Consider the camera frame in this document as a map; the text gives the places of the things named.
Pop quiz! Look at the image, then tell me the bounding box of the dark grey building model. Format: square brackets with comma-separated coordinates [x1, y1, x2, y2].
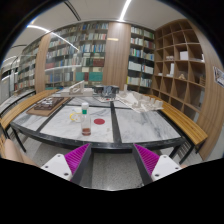
[94, 85, 119, 98]

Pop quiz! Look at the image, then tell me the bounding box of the white mug yellow handle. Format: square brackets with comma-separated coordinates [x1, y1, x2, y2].
[70, 107, 82, 123]

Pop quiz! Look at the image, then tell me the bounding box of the white architectural model tall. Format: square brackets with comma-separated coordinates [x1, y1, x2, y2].
[59, 81, 93, 97]

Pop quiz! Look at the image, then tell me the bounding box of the bookshelf with books centre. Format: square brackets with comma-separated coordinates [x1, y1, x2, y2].
[127, 25, 155, 94]

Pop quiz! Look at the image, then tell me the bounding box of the wooden bench left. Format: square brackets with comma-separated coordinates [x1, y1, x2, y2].
[0, 89, 56, 130]

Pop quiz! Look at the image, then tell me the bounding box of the marble table black frame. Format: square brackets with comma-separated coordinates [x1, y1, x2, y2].
[11, 97, 185, 153]

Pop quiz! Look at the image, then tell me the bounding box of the wooden bench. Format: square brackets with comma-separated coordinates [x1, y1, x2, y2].
[0, 89, 56, 130]
[146, 94, 208, 164]

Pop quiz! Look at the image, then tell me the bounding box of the dark architectural model wooden board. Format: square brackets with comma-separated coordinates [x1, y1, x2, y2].
[27, 97, 69, 117]

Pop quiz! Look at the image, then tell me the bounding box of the red round coaster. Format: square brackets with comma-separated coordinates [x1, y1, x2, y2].
[94, 118, 105, 125]

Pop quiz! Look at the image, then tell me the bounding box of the glass fronted bookshelf left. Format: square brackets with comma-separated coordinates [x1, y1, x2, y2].
[14, 21, 109, 90]

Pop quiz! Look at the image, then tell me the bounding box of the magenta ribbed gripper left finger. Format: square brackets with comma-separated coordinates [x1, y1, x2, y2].
[42, 143, 91, 185]

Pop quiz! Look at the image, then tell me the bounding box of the wooden cubby shelf right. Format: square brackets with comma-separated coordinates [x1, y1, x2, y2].
[152, 19, 206, 120]

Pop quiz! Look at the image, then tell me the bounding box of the wooden bench right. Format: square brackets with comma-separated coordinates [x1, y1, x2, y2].
[146, 94, 208, 164]

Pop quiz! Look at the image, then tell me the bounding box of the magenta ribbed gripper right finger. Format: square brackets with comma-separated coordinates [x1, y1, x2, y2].
[132, 144, 181, 185]

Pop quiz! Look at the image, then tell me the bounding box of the white architectural model sprawling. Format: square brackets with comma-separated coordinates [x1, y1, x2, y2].
[116, 85, 163, 113]

